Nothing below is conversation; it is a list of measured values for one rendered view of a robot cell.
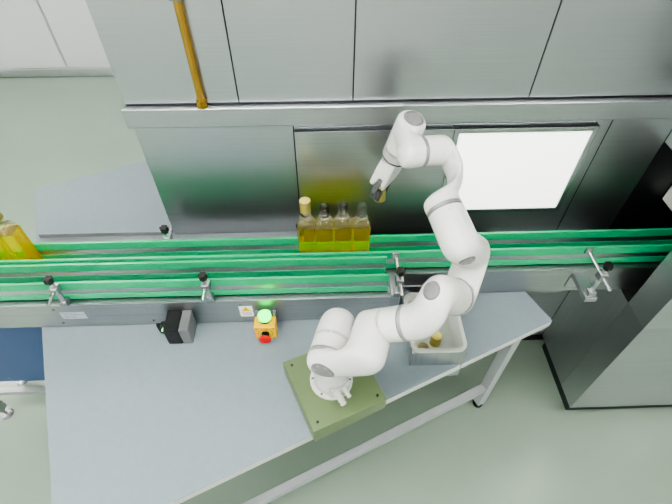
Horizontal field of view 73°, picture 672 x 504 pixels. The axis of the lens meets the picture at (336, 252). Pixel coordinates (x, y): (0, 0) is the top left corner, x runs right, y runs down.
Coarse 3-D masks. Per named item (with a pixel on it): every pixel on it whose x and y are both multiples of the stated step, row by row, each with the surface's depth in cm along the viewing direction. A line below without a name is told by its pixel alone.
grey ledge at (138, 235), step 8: (96, 232) 164; (104, 232) 164; (112, 232) 164; (120, 232) 164; (128, 232) 164; (136, 232) 164; (144, 232) 164; (152, 232) 165; (160, 232) 165; (256, 232) 167; (264, 232) 167; (272, 232) 167; (280, 232) 167; (288, 232) 167; (296, 232) 167; (40, 240) 164; (48, 240) 164; (56, 240) 164; (64, 240) 164; (72, 240) 164; (80, 240) 164; (88, 240) 164; (96, 240) 164; (104, 240) 164; (112, 240) 164; (120, 240) 164
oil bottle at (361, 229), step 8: (368, 216) 143; (352, 224) 143; (360, 224) 141; (368, 224) 141; (352, 232) 144; (360, 232) 143; (368, 232) 143; (352, 240) 146; (360, 240) 146; (368, 240) 146; (352, 248) 149; (360, 248) 148; (368, 248) 149
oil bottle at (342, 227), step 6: (336, 216) 142; (348, 216) 142; (336, 222) 141; (342, 222) 141; (348, 222) 141; (336, 228) 142; (342, 228) 142; (348, 228) 142; (336, 234) 144; (342, 234) 144; (348, 234) 144; (336, 240) 146; (342, 240) 146; (348, 240) 146; (336, 246) 148; (342, 246) 148; (348, 246) 148
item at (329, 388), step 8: (312, 376) 134; (320, 376) 126; (312, 384) 133; (320, 384) 130; (328, 384) 127; (336, 384) 127; (344, 384) 130; (320, 392) 131; (328, 392) 131; (336, 392) 128; (344, 392) 130; (344, 400) 128
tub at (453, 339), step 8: (408, 296) 152; (416, 296) 153; (448, 320) 154; (456, 320) 147; (440, 328) 152; (448, 328) 152; (456, 328) 147; (448, 336) 150; (456, 336) 147; (464, 336) 142; (416, 344) 148; (440, 344) 148; (448, 344) 148; (456, 344) 147; (464, 344) 140; (424, 352) 139; (432, 352) 139; (440, 352) 139
